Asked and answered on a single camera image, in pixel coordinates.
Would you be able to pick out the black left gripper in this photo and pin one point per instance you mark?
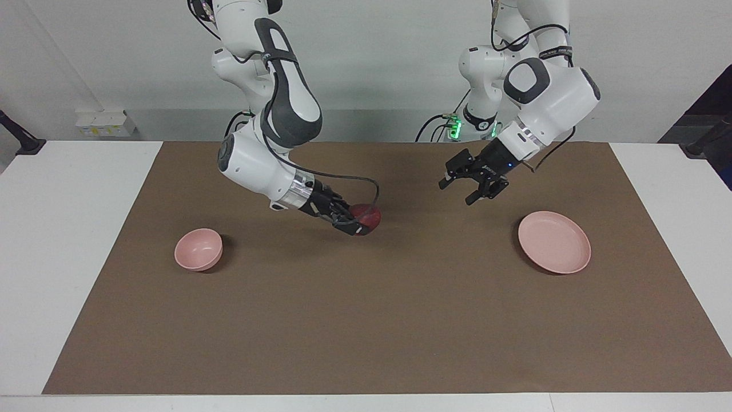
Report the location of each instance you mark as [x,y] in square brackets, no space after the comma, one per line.
[497,163]

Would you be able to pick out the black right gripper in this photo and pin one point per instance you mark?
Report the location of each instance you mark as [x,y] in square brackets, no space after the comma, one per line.
[321,200]

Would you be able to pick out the dark red apple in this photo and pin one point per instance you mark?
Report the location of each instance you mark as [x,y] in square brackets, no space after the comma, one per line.
[369,217]

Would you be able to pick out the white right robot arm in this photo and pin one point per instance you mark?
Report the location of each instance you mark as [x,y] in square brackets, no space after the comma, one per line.
[286,103]

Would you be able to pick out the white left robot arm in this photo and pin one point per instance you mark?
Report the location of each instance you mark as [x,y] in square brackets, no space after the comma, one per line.
[549,97]

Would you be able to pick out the pink plate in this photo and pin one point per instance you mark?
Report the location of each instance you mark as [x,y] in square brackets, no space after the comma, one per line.
[555,243]

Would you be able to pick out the pink bowl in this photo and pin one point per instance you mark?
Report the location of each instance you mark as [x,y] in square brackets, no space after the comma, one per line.
[198,252]

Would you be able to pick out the brown table mat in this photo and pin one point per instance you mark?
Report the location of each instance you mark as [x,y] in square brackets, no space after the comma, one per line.
[366,309]

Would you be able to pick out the black clamp stand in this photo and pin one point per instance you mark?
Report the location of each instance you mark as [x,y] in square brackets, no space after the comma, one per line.
[23,143]
[706,140]

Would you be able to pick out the dark cabinet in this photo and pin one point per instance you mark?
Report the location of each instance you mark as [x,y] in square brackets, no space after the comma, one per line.
[717,97]

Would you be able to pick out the white wall power strip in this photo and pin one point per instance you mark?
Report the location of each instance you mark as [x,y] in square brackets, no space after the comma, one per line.
[106,125]

